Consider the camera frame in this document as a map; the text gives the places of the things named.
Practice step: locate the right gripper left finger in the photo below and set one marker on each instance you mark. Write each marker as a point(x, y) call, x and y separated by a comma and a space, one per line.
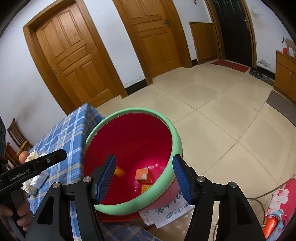
point(52, 219)

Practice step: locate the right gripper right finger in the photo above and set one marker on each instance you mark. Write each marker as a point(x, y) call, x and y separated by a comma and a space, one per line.
point(236, 221)

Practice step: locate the large cream paper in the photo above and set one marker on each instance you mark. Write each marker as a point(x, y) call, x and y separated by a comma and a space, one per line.
point(29, 189)

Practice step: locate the white tissue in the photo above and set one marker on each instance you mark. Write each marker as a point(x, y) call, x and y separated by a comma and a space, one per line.
point(38, 181)

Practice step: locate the orange cardboard box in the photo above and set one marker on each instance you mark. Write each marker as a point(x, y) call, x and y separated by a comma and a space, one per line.
point(143, 176)

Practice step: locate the orange paper scrap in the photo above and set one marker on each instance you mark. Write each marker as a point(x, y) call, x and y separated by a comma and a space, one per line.
point(118, 171)

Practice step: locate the person's left hand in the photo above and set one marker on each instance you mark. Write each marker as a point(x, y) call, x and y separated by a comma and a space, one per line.
point(23, 211)

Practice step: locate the near wooden chair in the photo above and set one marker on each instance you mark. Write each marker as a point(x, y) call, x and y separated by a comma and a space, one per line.
point(11, 155)

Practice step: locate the wooden chair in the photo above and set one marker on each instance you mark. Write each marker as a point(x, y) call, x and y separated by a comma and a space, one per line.
point(11, 155)
point(16, 135)

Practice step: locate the large apple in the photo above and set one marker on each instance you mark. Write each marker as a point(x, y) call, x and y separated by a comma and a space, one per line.
point(23, 156)

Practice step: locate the small crumpled cream paper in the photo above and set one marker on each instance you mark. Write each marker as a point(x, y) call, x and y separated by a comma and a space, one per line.
point(33, 155)

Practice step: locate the orange object on floor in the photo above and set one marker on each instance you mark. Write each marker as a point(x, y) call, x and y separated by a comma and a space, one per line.
point(269, 226)

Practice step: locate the far wooden chair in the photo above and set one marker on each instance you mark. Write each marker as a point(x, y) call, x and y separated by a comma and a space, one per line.
point(16, 135)

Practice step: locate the floral cloth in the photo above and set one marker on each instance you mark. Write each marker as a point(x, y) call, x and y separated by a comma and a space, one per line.
point(282, 206)

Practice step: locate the blue plaid tablecloth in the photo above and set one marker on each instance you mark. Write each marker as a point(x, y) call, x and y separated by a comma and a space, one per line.
point(70, 134)

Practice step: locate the printed white paper bag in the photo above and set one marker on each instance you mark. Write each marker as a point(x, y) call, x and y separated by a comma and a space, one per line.
point(166, 214)

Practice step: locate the red basin green rim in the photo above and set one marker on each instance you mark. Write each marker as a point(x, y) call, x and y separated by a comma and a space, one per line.
point(139, 138)

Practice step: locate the grey floor mat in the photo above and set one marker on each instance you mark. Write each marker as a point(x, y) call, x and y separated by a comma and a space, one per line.
point(283, 106)

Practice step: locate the left wooden door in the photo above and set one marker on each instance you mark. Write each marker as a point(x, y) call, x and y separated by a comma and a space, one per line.
point(71, 57)

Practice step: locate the wooden door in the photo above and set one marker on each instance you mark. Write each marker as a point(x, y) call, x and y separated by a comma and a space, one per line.
point(71, 57)
point(157, 35)

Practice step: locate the shoes by door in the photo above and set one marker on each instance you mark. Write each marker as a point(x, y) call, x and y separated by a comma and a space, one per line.
point(255, 73)

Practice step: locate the wooden sideboard cabinet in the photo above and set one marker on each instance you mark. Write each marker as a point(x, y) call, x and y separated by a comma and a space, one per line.
point(285, 75)

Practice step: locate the red doormat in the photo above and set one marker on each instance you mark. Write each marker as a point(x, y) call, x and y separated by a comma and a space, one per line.
point(231, 65)

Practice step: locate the dark entrance door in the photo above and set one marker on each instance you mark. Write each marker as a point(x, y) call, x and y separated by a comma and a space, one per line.
point(234, 30)

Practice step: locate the cardboard box on cabinet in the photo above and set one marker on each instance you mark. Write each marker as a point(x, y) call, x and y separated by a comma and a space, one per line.
point(291, 48)

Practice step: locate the middle wooden door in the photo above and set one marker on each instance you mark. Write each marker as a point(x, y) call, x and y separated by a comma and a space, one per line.
point(157, 35)

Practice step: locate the small wooden wall cabinet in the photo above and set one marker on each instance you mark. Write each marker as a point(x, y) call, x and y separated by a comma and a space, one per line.
point(205, 41)

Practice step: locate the wall light switch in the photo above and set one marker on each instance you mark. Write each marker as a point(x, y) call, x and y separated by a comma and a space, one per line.
point(255, 12)

